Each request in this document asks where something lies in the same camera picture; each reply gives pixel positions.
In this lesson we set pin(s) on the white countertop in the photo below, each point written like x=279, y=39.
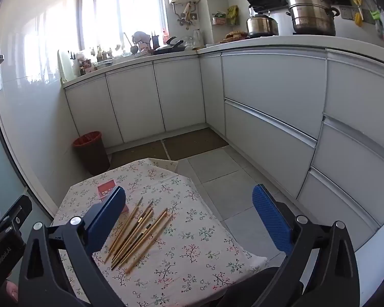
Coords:
x=307, y=41

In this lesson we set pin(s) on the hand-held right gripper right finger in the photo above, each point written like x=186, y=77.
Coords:
x=270, y=219

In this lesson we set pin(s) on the black frying pan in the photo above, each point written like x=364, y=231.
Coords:
x=169, y=47

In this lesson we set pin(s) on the pale green cutting board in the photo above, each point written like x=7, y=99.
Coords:
x=65, y=67

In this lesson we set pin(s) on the kitchen window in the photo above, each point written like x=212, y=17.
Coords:
x=105, y=12

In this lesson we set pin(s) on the pink perforated basket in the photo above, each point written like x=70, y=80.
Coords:
x=105, y=189

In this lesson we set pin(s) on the white wall socket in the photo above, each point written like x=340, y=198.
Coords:
x=346, y=12

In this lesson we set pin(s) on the clear glass jar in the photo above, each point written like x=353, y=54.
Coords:
x=197, y=37

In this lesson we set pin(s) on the brown trash bin red rim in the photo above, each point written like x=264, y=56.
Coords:
x=92, y=153

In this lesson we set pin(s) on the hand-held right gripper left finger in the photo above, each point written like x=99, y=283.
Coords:
x=108, y=217

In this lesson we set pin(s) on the white kitchen base cabinets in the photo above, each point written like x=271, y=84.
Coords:
x=268, y=80

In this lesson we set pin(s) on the steel kettle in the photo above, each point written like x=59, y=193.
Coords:
x=262, y=25

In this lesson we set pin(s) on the grey figurine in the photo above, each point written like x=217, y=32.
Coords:
x=140, y=38

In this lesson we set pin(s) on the yellow snack packet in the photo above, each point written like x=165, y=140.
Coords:
x=232, y=15

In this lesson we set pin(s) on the pile of chopsticks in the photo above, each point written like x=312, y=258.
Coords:
x=137, y=230

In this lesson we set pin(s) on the large steel steamer pot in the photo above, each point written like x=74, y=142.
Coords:
x=312, y=12

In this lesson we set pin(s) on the floral tablecloth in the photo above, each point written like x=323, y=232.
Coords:
x=192, y=230

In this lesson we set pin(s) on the person's left hand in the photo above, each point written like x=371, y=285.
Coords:
x=11, y=293

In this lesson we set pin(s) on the yellow scissors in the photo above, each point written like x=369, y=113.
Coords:
x=358, y=6

